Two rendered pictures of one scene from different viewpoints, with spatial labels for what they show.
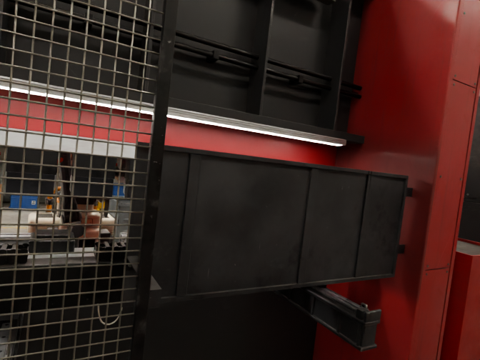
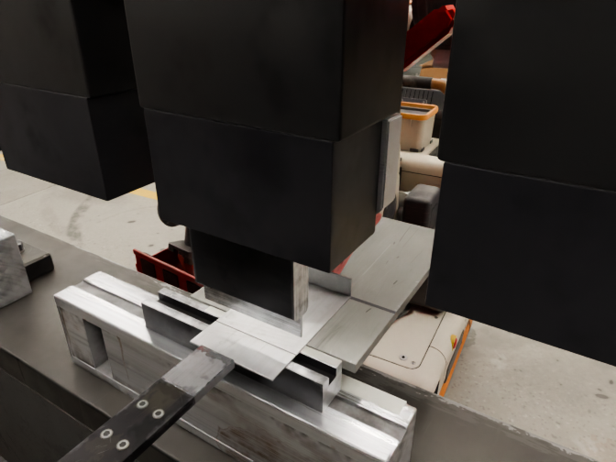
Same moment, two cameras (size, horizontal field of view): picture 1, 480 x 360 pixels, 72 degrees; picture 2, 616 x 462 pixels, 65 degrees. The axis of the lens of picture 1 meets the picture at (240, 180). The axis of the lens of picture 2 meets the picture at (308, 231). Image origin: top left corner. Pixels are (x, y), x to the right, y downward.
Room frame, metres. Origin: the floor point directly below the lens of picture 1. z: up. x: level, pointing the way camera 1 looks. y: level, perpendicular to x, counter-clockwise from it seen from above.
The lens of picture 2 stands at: (1.36, -0.07, 1.27)
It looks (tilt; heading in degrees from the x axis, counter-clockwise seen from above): 27 degrees down; 62
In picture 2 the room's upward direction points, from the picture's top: straight up
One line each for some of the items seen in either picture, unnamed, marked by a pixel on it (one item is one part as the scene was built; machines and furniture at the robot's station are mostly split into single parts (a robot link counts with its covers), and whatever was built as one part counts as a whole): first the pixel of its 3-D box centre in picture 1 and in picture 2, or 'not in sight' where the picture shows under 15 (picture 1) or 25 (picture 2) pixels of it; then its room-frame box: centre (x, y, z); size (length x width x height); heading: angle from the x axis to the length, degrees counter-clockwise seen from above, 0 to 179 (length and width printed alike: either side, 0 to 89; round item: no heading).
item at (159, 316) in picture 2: not in sight; (234, 342); (1.46, 0.26, 0.98); 0.20 x 0.03 x 0.03; 120
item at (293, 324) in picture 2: not in sight; (247, 268); (1.47, 0.24, 1.07); 0.10 x 0.02 x 0.10; 120
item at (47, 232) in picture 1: (52, 234); not in sight; (1.08, 0.60, 1.01); 0.26 x 0.12 x 0.05; 30
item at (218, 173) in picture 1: (296, 226); not in sight; (1.14, -0.21, 1.12); 1.13 x 0.02 x 0.44; 120
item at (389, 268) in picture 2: not in sight; (336, 265); (1.60, 0.32, 1.00); 0.26 x 0.18 x 0.01; 30
